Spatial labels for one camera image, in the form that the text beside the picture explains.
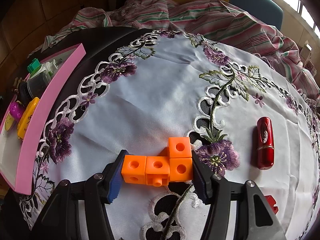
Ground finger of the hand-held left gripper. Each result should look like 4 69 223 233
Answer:
191 152 288 240
30 149 129 240

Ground orange linked cubes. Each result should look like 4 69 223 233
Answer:
121 137 194 187

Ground pink tray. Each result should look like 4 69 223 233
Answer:
0 43 87 195

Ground orange-yellow plastic clip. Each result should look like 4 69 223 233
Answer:
17 97 40 139

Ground purple perforated plastic toy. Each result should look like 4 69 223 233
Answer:
10 101 25 120

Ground dark jar with black lid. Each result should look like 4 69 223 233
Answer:
19 71 54 105

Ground white green plug-in device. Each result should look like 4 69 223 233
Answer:
27 58 63 77

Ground red puzzle piece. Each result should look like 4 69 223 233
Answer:
264 194 279 215

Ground red lipstick tube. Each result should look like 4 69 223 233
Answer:
256 116 275 170

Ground white embroidered floral tablecloth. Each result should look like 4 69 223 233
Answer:
19 29 320 240

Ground brown small object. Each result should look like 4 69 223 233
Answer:
11 77 22 93

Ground pink cardboard box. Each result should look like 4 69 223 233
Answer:
306 62 318 76

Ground pink striped blanket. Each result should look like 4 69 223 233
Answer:
44 0 320 98

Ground white cardboard box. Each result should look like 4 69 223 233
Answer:
301 42 313 65

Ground blue chair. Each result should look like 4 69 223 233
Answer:
230 0 284 30

